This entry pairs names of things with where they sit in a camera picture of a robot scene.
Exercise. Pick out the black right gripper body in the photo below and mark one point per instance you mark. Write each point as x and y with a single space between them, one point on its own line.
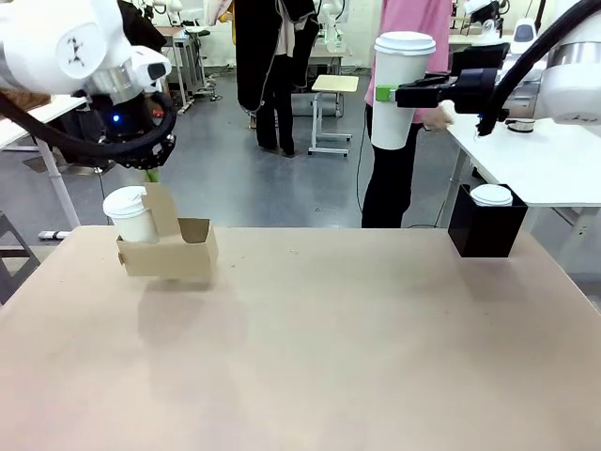
476 89

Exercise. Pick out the round silver tape roll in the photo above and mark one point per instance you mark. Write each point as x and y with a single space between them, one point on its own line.
520 126

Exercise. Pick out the black square cup box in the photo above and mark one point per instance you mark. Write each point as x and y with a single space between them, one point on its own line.
483 232

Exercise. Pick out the beige rolling side table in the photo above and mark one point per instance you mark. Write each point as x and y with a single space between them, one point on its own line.
333 98

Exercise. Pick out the brown furry item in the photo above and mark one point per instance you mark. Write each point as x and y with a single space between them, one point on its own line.
30 99

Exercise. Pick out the white side table with legs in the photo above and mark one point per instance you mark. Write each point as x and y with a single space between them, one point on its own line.
540 164

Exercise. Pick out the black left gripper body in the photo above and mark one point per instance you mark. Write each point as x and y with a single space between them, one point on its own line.
122 122

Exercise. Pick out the person's right hand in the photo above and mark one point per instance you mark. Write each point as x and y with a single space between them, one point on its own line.
439 118

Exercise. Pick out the black jacket on chair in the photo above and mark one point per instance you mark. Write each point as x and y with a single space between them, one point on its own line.
141 23

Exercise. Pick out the small white lidded cup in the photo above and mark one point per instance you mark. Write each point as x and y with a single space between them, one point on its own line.
134 216

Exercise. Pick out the tall white lidded cup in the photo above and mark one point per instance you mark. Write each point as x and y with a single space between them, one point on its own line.
399 56

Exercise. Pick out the black green-padded right gripper finger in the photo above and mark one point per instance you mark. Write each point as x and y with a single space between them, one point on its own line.
441 79
413 96

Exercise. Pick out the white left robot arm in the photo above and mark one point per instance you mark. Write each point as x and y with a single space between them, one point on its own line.
61 42

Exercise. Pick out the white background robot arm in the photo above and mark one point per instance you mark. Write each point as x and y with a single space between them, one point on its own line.
334 23
486 19

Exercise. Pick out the dark metal table frame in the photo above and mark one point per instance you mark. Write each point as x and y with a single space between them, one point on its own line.
16 263

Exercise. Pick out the person in black clothes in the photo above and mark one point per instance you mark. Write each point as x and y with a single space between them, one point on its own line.
272 70

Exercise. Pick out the person in pink hoodie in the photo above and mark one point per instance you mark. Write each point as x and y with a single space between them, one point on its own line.
394 188

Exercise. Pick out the brown cardboard cup carrier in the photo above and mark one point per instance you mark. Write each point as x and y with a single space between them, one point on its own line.
174 258

